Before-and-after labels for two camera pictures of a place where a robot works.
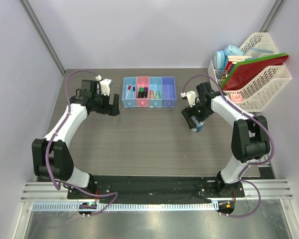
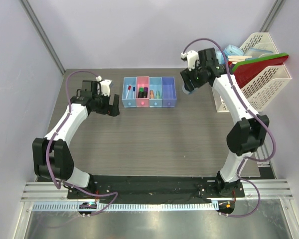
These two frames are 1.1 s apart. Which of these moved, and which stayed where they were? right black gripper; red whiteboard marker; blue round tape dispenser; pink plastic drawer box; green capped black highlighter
Moved: blue round tape dispenser; right black gripper
Stayed: red whiteboard marker; pink plastic drawer box; green capped black highlighter
